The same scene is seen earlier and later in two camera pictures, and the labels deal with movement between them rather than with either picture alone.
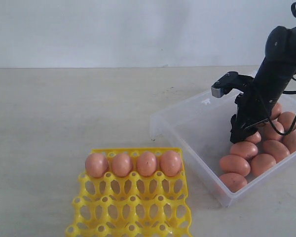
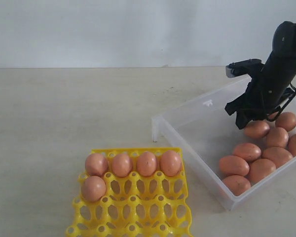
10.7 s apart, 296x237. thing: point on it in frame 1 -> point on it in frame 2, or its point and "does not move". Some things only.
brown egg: x=234 y=164 does not move
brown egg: x=268 y=132 -> x=277 y=137
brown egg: x=255 y=138 -> x=249 y=152
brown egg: x=122 y=165 does not move
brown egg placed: x=146 y=164 does not move
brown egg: x=286 y=118 does not move
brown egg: x=246 y=149 -> x=93 y=188
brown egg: x=170 y=163 does not move
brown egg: x=96 y=165 does not move
